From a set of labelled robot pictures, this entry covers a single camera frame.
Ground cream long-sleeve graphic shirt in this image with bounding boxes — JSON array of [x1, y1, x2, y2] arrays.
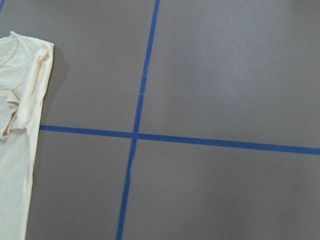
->
[[0, 32, 54, 240]]

